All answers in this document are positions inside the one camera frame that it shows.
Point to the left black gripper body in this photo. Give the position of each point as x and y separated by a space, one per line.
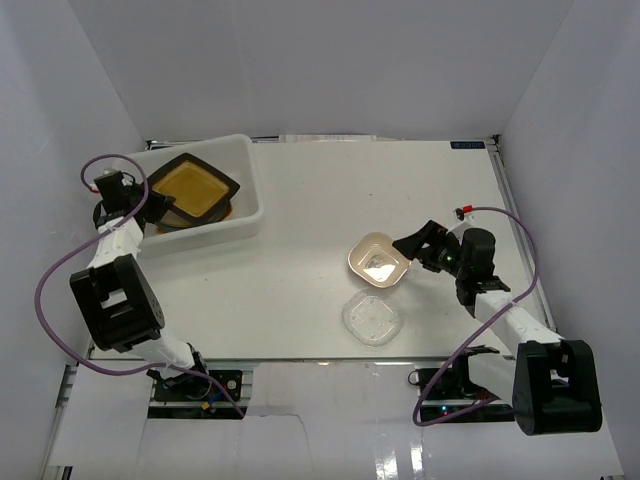
151 206

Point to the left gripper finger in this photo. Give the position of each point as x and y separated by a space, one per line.
157 215
158 200

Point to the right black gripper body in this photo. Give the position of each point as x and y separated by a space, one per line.
445 255

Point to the beige square bowl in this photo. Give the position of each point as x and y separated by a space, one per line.
375 260

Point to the black and amber square plate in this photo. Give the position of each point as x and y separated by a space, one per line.
200 189

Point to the teal round plate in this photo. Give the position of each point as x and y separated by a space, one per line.
228 205

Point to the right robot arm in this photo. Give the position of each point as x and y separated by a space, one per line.
549 382

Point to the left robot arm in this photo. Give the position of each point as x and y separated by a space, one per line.
119 307

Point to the white plastic bin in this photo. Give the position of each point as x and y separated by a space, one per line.
232 155

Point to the blue label sticker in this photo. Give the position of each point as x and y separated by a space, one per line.
467 145

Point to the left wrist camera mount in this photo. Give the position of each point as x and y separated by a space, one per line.
112 179

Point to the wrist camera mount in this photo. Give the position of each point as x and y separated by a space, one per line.
112 179
464 220

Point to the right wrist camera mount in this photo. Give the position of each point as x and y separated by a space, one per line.
464 220

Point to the aluminium table frame rail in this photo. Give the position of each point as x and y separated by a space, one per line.
525 240

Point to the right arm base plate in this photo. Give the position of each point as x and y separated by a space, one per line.
451 394

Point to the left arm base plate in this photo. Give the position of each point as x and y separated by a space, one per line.
209 403

